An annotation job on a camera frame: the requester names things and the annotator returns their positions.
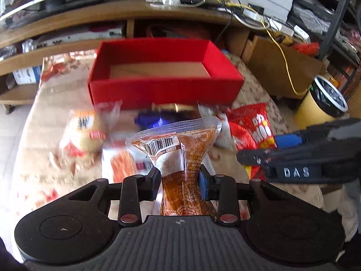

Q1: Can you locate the yellow round container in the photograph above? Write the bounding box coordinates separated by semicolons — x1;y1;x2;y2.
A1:
294;75;348;129

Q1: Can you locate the white red snack packet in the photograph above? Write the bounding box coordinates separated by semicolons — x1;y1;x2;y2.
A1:
198;104;234;150

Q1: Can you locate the floral tablecloth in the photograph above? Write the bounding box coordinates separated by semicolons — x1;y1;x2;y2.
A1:
11;50;325;221

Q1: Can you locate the red cardboard box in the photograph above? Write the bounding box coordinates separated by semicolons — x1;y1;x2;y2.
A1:
88;38;244;110

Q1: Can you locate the red Trolli gummy packet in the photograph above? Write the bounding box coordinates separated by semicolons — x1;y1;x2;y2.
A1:
226;102;278;181

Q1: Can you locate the white power adapter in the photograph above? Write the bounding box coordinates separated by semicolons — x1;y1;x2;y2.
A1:
162;0;181;6

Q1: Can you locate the brown cardboard box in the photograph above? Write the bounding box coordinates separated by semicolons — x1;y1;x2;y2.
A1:
242;36;322;99

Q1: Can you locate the wooden TV stand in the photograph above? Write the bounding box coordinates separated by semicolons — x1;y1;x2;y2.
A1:
1;0;250;112

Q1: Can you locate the yellow cable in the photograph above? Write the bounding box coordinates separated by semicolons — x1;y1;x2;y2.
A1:
180;0;310;97

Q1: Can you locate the round bun packet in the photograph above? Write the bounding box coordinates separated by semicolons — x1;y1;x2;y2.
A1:
59;101;122;157

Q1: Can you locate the purple snack packet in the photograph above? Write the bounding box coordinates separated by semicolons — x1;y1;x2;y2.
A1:
135;111;174;129

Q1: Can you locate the brown clear snack packet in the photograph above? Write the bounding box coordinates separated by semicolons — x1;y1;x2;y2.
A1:
125;117;218;217

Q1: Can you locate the white sausage packet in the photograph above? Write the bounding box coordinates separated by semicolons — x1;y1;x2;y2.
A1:
102;146;153;183

